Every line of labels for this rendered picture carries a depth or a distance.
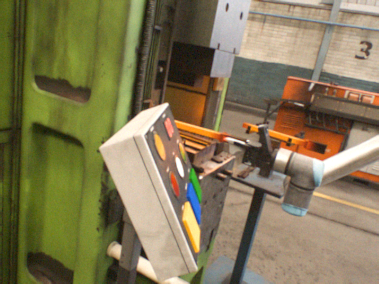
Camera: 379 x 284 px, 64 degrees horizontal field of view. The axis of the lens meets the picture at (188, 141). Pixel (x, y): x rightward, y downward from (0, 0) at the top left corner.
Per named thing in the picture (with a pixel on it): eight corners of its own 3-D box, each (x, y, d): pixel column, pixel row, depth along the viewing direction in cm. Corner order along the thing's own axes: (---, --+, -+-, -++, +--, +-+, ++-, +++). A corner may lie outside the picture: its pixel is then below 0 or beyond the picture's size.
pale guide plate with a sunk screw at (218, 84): (223, 90, 155) (229, 56, 150) (215, 91, 147) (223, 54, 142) (219, 89, 156) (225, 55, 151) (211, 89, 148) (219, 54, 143)
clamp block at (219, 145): (223, 152, 145) (225, 140, 144) (215, 156, 138) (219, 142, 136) (200, 145, 150) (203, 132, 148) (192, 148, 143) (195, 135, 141)
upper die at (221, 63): (230, 78, 125) (235, 54, 122) (210, 76, 108) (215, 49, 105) (147, 60, 142) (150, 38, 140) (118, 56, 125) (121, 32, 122)
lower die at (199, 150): (212, 158, 135) (216, 140, 132) (192, 169, 118) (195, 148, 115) (137, 132, 152) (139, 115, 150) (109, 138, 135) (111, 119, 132)
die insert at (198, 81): (201, 87, 127) (204, 72, 126) (193, 87, 121) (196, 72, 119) (144, 73, 140) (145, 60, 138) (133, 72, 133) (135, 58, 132)
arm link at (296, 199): (303, 208, 119) (313, 180, 116) (306, 222, 109) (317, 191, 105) (279, 201, 121) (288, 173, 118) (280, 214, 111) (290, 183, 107)
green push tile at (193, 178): (201, 191, 85) (192, 167, 83) (201, 204, 78) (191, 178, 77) (195, 193, 85) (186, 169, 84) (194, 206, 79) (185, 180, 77)
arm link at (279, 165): (289, 154, 107) (294, 149, 115) (275, 149, 109) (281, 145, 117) (282, 177, 109) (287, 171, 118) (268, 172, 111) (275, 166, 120)
